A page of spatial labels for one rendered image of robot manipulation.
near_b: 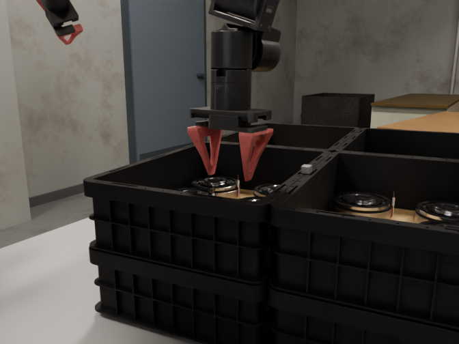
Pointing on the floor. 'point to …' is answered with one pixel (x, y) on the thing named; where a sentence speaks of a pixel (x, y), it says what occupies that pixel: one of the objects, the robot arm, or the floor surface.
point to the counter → (411, 107)
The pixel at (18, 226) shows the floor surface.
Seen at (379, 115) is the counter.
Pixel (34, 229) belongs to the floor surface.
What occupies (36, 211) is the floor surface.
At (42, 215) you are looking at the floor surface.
